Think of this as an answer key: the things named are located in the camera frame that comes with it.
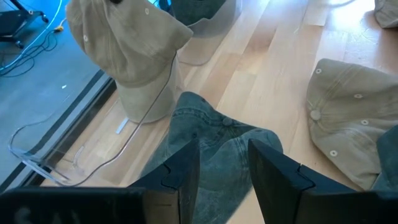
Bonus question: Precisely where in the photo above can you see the black floor cables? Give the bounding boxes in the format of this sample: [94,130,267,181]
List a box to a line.
[0,29,59,78]

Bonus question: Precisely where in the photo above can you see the beige cotton baseball cap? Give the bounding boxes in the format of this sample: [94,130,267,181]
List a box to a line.
[373,0,398,29]
[305,58,398,191]
[65,0,194,124]

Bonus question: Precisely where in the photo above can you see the white floor cable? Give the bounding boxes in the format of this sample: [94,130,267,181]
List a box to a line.
[0,0,64,72]

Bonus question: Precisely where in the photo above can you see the black wheeled cart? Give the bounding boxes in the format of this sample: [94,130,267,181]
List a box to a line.
[0,0,50,50]

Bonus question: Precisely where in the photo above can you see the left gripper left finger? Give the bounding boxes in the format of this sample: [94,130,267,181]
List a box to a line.
[0,139,201,224]

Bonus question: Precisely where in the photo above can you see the dark green denim baseball cap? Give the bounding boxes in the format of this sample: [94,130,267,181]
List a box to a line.
[371,124,398,192]
[138,91,284,224]
[170,0,228,27]

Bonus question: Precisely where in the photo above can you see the clear acrylic hat stand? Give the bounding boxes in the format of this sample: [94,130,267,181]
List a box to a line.
[170,0,244,67]
[7,51,185,188]

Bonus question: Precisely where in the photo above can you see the yellow cable plug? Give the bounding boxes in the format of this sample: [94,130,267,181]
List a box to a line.
[53,17,67,34]

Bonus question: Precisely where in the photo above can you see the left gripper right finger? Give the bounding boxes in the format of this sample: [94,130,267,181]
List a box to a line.
[248,139,398,224]

